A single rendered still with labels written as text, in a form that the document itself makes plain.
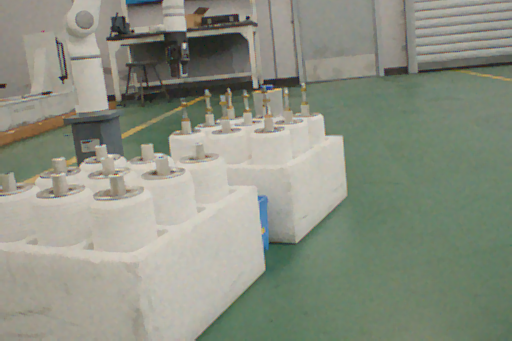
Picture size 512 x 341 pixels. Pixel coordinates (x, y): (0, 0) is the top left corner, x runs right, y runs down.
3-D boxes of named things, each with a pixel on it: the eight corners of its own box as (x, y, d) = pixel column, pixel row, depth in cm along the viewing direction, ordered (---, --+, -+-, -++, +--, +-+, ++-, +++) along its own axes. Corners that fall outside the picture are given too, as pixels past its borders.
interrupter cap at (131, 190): (82, 202, 80) (81, 197, 80) (115, 188, 86) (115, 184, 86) (123, 203, 76) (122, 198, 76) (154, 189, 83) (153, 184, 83)
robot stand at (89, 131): (77, 213, 169) (61, 118, 164) (95, 200, 183) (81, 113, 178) (122, 210, 167) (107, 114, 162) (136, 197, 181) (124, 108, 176)
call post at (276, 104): (262, 188, 176) (252, 93, 171) (271, 182, 182) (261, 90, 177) (282, 188, 173) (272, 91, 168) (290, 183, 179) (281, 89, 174)
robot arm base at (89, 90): (74, 116, 166) (65, 61, 163) (86, 113, 175) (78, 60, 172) (102, 114, 165) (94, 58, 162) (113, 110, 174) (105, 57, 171)
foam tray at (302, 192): (158, 233, 141) (148, 166, 138) (230, 192, 175) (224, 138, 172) (296, 244, 123) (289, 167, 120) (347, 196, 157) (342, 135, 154)
